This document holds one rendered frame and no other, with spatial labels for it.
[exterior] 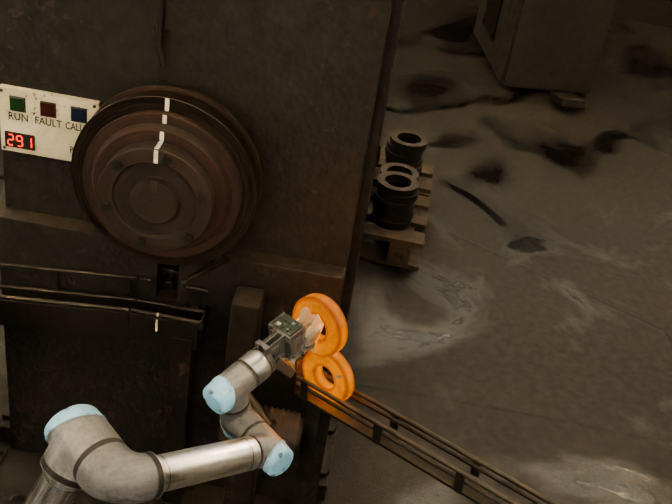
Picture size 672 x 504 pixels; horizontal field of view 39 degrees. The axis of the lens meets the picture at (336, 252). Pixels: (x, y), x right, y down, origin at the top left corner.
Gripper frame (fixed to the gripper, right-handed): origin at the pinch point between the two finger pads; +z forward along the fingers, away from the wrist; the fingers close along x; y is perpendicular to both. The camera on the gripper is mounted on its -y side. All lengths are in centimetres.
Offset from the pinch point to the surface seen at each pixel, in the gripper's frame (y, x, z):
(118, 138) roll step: 35, 53, -12
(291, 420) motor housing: -38.5, 5.8, -7.5
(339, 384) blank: -21.3, -5.2, 0.2
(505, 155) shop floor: -167, 113, 269
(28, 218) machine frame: 0, 85, -25
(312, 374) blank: -24.0, 3.8, -0.5
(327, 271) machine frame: -11.1, 17.5, 21.0
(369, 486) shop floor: -101, 2, 21
